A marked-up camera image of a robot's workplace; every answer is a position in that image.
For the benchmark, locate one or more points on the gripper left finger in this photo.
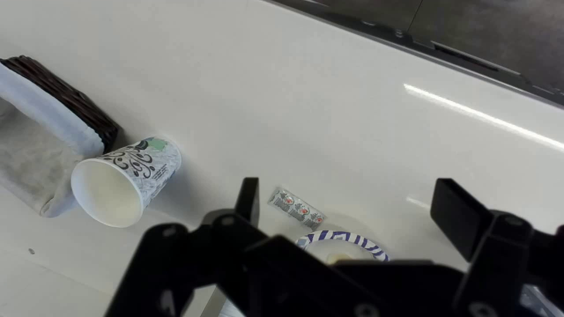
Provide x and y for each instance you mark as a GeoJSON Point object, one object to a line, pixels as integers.
{"type": "Point", "coordinates": [211, 259]}

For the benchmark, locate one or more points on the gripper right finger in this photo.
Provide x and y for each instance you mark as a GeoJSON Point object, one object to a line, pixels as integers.
{"type": "Point", "coordinates": [484, 246]}

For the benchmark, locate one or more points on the dark wicker basket with liner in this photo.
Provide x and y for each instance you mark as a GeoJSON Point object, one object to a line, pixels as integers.
{"type": "Point", "coordinates": [44, 132]}

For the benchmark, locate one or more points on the small printed sachet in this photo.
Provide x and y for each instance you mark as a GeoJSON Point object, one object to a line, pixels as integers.
{"type": "Point", "coordinates": [296, 208]}

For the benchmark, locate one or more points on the printed white paper cup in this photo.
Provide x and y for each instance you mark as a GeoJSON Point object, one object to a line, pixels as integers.
{"type": "Point", "coordinates": [123, 180]}

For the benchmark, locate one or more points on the blue striped paper plate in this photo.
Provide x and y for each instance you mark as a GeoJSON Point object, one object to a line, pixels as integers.
{"type": "Point", "coordinates": [339, 244]}

